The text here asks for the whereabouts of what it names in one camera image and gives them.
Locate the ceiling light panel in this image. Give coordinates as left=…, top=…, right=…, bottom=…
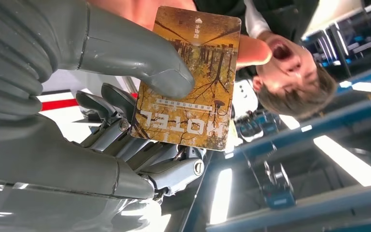
left=209, top=168, right=233, bottom=225

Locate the dark lit shelving rack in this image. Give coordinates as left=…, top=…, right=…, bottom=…
left=302, top=3, right=371, bottom=81

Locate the person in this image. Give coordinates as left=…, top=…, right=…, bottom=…
left=192, top=0, right=338, bottom=121

